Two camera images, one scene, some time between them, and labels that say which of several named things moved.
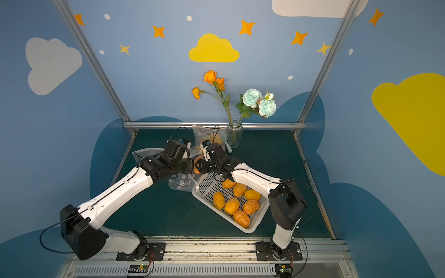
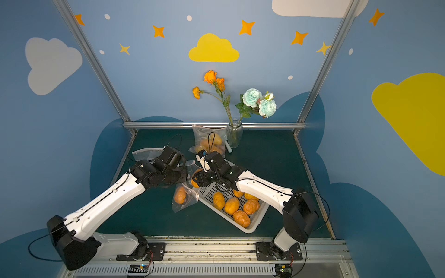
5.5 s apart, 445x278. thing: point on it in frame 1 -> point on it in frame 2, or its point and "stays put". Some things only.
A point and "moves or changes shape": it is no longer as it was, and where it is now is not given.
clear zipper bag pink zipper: [211, 134] stays put
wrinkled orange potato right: [251, 206] stays put
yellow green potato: [217, 139] stays put
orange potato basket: [196, 158] moves or changes shape
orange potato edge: [219, 200] stays put
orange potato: [228, 183] moves or changes shape
